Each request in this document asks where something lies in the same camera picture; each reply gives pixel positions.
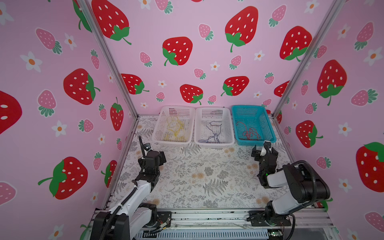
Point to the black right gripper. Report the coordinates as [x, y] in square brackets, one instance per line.
[257, 157]

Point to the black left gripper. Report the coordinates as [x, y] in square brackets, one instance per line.
[161, 158]

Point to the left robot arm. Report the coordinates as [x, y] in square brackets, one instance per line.
[131, 214]

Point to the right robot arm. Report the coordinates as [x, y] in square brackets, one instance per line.
[306, 187]

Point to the teal plastic basket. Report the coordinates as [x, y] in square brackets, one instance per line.
[252, 125]

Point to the white plastic basket left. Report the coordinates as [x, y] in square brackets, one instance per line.
[174, 126]

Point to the white plastic basket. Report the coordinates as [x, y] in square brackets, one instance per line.
[213, 127]
[174, 126]

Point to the white plastic basket middle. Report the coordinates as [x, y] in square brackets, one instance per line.
[213, 127]

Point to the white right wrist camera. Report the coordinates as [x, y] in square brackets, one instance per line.
[267, 148]

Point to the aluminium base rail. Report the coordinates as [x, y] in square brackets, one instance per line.
[232, 224]

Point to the aluminium frame post right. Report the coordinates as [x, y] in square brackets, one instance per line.
[321, 33]

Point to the aluminium frame post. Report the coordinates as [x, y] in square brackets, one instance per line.
[100, 38]
[321, 33]

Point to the aluminium frame post left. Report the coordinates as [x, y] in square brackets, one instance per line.
[100, 38]

